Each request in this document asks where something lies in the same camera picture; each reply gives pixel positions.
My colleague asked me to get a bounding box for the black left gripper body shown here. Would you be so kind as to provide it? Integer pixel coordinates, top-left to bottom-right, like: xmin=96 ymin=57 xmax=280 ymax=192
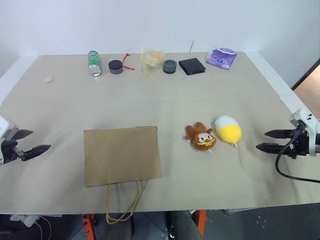
xmin=0 ymin=138 xmax=29 ymax=164

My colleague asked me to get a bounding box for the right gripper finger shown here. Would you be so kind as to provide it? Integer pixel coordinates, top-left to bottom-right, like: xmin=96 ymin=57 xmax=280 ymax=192
xmin=255 ymin=141 xmax=286 ymax=154
xmin=263 ymin=128 xmax=293 ymax=140

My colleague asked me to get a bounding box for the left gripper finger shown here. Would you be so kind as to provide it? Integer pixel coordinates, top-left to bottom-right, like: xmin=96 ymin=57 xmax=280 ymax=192
xmin=22 ymin=144 xmax=52 ymax=161
xmin=14 ymin=128 xmax=34 ymax=141

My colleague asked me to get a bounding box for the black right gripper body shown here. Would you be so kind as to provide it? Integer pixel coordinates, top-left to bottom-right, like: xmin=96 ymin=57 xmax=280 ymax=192
xmin=281 ymin=126 xmax=316 ymax=161

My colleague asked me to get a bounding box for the brown plush toy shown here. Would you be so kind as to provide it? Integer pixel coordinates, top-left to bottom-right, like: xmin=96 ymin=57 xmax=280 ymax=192
xmin=184 ymin=121 xmax=218 ymax=153

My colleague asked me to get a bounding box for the brown paper bag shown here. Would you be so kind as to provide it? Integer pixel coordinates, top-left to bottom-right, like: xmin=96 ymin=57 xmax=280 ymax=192
xmin=83 ymin=125 xmax=164 ymax=225

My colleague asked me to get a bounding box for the bagged bread bun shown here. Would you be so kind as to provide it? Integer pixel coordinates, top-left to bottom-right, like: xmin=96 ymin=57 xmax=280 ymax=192
xmin=140 ymin=50 xmax=165 ymax=78

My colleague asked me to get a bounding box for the yellow white plush toy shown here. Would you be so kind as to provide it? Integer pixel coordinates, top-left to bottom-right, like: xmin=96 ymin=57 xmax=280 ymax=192
xmin=214 ymin=114 xmax=243 ymax=149

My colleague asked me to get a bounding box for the white power adapter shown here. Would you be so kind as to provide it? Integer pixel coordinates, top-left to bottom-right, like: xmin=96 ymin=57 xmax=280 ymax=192
xmin=9 ymin=213 xmax=41 ymax=228

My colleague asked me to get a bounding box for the orange table leg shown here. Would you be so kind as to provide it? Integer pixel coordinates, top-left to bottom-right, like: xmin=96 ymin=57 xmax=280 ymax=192
xmin=81 ymin=213 xmax=98 ymax=240
xmin=191 ymin=209 xmax=208 ymax=240

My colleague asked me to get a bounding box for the purple plastic packet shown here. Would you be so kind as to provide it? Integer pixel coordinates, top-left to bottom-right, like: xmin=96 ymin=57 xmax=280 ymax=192
xmin=205 ymin=47 xmax=238 ymax=70

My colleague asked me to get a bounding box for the clear bottle green label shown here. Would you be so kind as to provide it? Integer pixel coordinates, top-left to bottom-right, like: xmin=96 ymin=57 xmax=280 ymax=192
xmin=87 ymin=49 xmax=104 ymax=78

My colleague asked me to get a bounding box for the beige table cover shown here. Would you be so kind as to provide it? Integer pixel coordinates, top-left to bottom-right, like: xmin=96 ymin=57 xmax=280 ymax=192
xmin=0 ymin=51 xmax=311 ymax=216

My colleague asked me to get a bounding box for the black wallet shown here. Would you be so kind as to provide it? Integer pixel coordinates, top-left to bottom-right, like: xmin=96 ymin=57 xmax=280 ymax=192
xmin=178 ymin=57 xmax=207 ymax=77

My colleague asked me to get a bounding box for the dark grey round container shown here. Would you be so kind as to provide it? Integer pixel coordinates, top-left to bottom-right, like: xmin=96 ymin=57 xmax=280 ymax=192
xmin=162 ymin=59 xmax=178 ymax=75
xmin=108 ymin=59 xmax=124 ymax=76

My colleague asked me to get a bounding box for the red zip tie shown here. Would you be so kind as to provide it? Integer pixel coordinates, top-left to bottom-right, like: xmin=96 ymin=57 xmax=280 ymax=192
xmin=122 ymin=52 xmax=136 ymax=71

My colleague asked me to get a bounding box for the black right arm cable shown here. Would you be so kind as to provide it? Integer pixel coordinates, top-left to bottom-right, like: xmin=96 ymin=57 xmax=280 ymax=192
xmin=275 ymin=127 xmax=320 ymax=183

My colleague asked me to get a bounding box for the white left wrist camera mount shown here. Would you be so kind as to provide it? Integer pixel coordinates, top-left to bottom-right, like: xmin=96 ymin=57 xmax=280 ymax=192
xmin=0 ymin=115 xmax=20 ymax=141

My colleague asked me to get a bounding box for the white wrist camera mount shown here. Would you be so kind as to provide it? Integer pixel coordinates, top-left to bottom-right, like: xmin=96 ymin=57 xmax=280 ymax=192
xmin=289 ymin=108 xmax=320 ymax=156
xmin=0 ymin=115 xmax=20 ymax=141

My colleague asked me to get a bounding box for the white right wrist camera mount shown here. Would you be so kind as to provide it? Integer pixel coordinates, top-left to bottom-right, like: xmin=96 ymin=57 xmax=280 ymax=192
xmin=289 ymin=108 xmax=320 ymax=156

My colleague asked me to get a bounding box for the white thin cable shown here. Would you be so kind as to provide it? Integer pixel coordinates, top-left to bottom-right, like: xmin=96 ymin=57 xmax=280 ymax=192
xmin=34 ymin=215 xmax=53 ymax=240

